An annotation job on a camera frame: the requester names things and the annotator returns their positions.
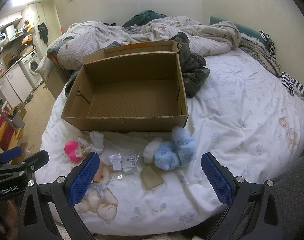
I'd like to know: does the pink rubber duck toy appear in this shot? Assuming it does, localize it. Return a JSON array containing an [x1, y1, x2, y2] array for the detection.
[[64, 141, 83, 163]]

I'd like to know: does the white lace scrunchie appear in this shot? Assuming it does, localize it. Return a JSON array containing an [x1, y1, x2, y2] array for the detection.
[[75, 138, 92, 158]]

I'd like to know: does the clear plastic packet with label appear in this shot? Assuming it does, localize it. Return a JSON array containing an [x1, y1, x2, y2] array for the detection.
[[108, 153, 138, 174]]

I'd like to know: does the light blue plush toy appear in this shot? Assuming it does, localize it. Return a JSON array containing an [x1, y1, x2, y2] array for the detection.
[[142, 127, 196, 171]]

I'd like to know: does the person's left hand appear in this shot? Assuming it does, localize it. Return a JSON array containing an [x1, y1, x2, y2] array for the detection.
[[0, 200, 19, 239]]

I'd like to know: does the red and yellow rack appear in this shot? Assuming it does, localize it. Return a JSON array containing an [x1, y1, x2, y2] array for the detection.
[[0, 114, 23, 153]]

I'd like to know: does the white sock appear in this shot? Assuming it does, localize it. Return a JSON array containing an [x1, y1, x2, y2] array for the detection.
[[90, 131, 104, 154]]

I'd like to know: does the white washing machine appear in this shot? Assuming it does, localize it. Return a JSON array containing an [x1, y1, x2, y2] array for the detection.
[[19, 50, 42, 90]]

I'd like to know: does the tan fabric piece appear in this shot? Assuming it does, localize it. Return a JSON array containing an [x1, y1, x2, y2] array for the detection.
[[141, 165, 164, 190]]

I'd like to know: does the white floral bed sheet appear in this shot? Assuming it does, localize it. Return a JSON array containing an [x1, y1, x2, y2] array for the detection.
[[36, 49, 304, 236]]

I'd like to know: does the open cardboard box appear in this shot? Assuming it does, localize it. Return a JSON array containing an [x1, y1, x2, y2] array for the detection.
[[61, 41, 188, 133]]

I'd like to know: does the camouflage jacket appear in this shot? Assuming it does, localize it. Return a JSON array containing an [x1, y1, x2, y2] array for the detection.
[[170, 31, 211, 98]]

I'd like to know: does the patterned knit blanket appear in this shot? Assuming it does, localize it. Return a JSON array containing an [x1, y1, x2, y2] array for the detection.
[[239, 31, 304, 101]]

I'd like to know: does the dark green garment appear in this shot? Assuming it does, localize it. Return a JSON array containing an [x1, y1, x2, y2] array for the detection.
[[123, 10, 167, 28]]

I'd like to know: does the checkered bear print duvet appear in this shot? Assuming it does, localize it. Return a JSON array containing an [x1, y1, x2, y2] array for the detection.
[[48, 16, 241, 70]]

